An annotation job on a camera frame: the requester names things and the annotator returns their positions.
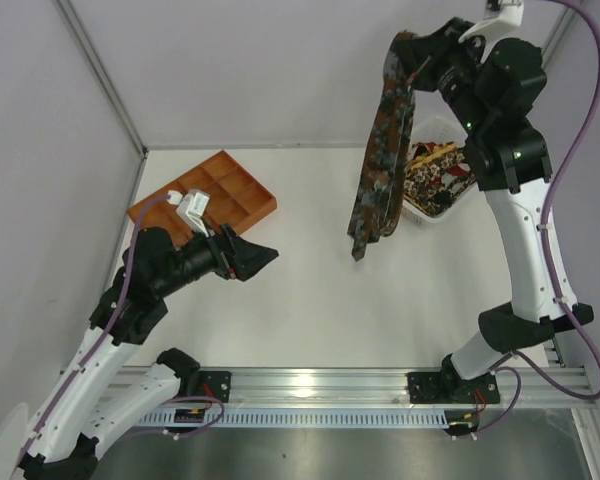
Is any brown grey floral tie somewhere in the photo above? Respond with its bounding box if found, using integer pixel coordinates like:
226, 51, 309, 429
347, 30, 416, 261

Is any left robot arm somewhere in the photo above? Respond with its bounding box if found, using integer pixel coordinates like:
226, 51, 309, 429
17, 225, 279, 479

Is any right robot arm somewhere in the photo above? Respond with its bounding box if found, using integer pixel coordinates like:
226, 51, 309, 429
394, 18, 593, 403

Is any orange compartment tray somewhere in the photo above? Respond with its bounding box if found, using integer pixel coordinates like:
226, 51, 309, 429
127, 150, 277, 247

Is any white plastic basket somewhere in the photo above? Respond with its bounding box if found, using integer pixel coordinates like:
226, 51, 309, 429
402, 115, 477, 226

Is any yellow patterned tie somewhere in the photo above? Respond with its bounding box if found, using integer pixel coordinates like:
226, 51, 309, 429
408, 142, 458, 170

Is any red tie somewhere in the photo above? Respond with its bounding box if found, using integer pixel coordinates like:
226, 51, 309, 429
405, 145, 475, 198

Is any dark floral tie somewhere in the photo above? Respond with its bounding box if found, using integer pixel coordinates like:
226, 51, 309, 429
404, 148, 476, 217

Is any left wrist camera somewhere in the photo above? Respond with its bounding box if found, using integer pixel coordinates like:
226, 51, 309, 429
176, 189, 210, 237

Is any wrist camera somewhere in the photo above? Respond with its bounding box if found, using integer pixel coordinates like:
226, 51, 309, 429
458, 0, 524, 43
176, 189, 210, 237

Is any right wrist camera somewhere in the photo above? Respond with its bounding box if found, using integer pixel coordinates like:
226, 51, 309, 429
458, 0, 524, 43

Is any right aluminium frame post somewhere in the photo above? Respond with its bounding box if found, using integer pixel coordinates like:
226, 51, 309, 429
542, 1, 578, 69

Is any aluminium frame post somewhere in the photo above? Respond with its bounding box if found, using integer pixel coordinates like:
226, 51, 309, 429
542, 1, 578, 69
52, 0, 148, 160

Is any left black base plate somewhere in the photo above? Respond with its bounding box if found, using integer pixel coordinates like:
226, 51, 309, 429
192, 370, 232, 403

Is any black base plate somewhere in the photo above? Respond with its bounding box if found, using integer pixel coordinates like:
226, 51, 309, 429
406, 371, 501, 405
192, 370, 232, 403

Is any white slotted cable duct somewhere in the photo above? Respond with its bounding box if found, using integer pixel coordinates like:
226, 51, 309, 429
136, 407, 449, 429

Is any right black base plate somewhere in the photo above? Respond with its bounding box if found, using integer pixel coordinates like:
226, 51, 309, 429
406, 371, 501, 405

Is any left aluminium frame post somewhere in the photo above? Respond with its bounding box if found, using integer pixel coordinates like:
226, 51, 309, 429
52, 0, 148, 160

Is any aluminium mounting rail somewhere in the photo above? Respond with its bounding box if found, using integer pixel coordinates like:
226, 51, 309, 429
59, 365, 597, 412

